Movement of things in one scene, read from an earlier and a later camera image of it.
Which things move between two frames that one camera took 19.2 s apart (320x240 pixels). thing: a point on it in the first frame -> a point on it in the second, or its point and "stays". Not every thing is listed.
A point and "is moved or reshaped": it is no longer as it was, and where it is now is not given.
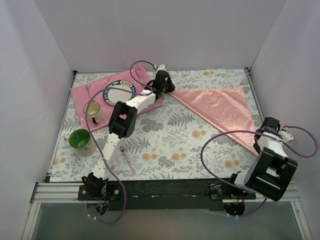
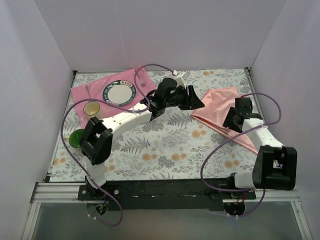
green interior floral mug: (80, 141) stays
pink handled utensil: (127, 159) -> (228, 132)
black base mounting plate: (167, 195) stays
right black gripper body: (271, 122) -> (231, 119)
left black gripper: (167, 85) -> (188, 96)
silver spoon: (87, 88) stays
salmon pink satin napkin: (227, 108) is moved or reshaped
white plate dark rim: (112, 96) stays
